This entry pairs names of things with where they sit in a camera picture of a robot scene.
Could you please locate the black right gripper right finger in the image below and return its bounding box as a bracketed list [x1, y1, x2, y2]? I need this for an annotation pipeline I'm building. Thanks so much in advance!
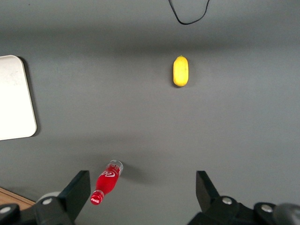
[187, 170, 255, 225]

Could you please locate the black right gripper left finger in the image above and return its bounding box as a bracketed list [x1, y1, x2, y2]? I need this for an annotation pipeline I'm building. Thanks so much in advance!
[35, 170, 91, 225]

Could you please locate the beige rectangular tray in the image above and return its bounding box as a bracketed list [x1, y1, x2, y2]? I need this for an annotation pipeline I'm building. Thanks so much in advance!
[0, 54, 38, 142]

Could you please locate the red cola bottle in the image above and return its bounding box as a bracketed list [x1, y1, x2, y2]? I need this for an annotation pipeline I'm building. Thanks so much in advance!
[90, 159, 124, 206]

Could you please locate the wooden drawer cabinet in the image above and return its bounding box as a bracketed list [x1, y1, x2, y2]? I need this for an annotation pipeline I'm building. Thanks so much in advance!
[0, 187, 35, 210]

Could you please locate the yellow lemon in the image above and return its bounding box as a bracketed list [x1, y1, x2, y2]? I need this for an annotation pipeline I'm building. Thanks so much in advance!
[172, 55, 190, 88]

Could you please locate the black looped table cable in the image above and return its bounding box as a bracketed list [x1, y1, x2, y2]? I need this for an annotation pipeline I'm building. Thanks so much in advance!
[168, 0, 211, 25]

